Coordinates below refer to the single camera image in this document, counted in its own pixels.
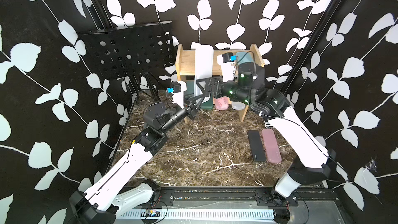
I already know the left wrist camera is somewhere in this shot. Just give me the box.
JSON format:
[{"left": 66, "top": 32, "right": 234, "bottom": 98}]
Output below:
[{"left": 167, "top": 81, "right": 187, "bottom": 108}]

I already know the pink pencil case shelf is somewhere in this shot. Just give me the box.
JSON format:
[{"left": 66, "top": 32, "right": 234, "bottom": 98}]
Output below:
[
  {"left": 262, "top": 129, "right": 282, "bottom": 164},
  {"left": 214, "top": 96, "right": 229, "bottom": 111}
]

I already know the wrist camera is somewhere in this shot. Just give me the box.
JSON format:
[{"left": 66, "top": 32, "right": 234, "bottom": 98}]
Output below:
[
  {"left": 217, "top": 52, "right": 238, "bottom": 83},
  {"left": 167, "top": 81, "right": 187, "bottom": 108}
]

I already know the light blue pencil case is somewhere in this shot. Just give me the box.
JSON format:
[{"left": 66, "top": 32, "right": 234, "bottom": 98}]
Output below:
[{"left": 235, "top": 51, "right": 255, "bottom": 64}]

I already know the pink pencil case top shelf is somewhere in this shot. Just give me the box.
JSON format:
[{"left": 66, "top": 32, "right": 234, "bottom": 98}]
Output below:
[{"left": 262, "top": 129, "right": 282, "bottom": 164}]

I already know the clear pencil case lower shelf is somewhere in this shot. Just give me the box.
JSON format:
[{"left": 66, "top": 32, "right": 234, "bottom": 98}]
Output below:
[{"left": 231, "top": 102, "right": 246, "bottom": 111}]

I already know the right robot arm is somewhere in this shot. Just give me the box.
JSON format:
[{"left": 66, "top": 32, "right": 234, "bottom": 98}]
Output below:
[{"left": 195, "top": 62, "right": 337, "bottom": 199}]

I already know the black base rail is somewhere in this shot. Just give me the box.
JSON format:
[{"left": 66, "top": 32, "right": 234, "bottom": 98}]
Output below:
[{"left": 150, "top": 186, "right": 340, "bottom": 209}]

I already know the teal pencil case lower shelf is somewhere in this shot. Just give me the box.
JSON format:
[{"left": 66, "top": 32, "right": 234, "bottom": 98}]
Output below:
[{"left": 184, "top": 80, "right": 194, "bottom": 98}]

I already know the pink pencil case lower shelf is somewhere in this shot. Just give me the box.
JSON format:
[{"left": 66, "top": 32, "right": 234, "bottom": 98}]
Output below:
[{"left": 214, "top": 96, "right": 229, "bottom": 111}]

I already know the black perforated music stand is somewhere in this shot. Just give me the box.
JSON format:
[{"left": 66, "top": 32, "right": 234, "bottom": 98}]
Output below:
[{"left": 78, "top": 21, "right": 177, "bottom": 102}]

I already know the small circuit board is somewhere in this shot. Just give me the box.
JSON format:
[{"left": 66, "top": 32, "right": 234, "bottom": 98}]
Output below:
[{"left": 143, "top": 209, "right": 161, "bottom": 219}]

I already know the dark green pencil case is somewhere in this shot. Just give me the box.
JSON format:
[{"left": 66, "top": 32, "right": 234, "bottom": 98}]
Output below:
[{"left": 201, "top": 96, "right": 214, "bottom": 110}]

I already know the wooden two-tier shelf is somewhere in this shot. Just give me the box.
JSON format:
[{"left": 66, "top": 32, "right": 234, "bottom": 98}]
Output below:
[{"left": 175, "top": 44, "right": 265, "bottom": 120}]

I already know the dark grey pencil case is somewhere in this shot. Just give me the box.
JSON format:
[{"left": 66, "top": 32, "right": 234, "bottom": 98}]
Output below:
[{"left": 247, "top": 130, "right": 266, "bottom": 162}]

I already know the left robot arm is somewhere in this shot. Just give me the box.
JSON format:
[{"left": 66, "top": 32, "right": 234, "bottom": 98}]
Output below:
[{"left": 69, "top": 94, "right": 205, "bottom": 224}]

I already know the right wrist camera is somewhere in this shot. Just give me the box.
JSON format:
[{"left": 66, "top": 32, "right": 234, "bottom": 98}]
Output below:
[{"left": 217, "top": 52, "right": 238, "bottom": 83}]

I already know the white pencil case top shelf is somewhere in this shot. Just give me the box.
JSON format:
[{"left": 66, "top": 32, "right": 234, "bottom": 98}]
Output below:
[{"left": 194, "top": 45, "right": 214, "bottom": 96}]

